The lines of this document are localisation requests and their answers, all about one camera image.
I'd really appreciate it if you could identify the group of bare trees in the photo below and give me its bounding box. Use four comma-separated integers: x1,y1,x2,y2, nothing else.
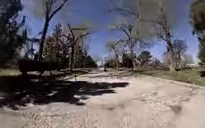
104,22,154,70

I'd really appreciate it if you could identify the group of dark trees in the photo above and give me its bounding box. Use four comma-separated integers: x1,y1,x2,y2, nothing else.
42,22,98,72

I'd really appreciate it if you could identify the pale grey asphalt road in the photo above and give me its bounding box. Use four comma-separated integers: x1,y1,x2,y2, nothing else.
0,68,205,128

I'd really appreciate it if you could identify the tall bare tree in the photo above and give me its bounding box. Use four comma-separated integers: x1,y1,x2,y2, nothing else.
35,0,71,75

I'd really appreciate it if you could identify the large bare tree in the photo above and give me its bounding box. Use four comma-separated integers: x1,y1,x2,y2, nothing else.
136,0,195,73

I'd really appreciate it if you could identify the dark low box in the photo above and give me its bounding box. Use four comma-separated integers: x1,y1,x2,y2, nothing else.
17,59,40,76

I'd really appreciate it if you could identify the green grass verge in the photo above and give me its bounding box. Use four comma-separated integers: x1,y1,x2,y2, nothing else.
123,67,205,89

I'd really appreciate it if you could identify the dry grass verge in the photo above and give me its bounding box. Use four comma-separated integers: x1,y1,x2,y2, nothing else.
0,67,91,78

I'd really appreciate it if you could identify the dark evergreen tree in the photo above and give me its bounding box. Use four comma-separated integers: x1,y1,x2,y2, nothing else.
0,0,28,69

